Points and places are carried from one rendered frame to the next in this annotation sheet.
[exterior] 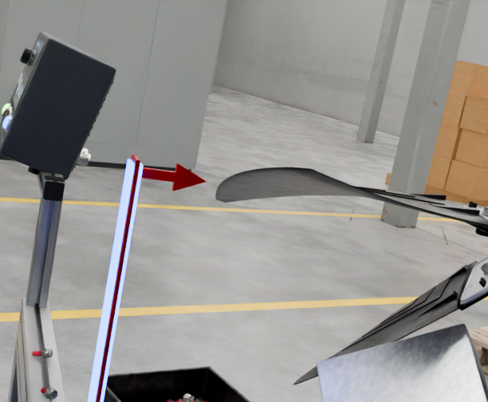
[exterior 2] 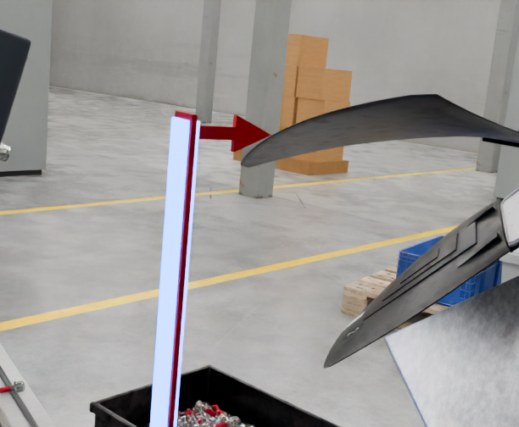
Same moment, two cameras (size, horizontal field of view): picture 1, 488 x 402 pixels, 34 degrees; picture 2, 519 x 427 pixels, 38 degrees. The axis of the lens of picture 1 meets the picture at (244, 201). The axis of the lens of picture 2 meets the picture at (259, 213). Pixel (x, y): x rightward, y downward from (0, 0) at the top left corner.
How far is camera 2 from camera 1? 0.24 m
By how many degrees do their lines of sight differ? 13
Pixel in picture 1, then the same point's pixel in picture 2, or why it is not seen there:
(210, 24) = (39, 18)
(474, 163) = not seen: hidden behind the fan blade
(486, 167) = not seen: hidden behind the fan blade
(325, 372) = (399, 346)
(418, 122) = (261, 95)
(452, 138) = (290, 108)
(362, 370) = (442, 336)
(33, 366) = (7, 406)
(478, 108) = (310, 76)
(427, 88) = (266, 61)
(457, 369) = not seen: outside the picture
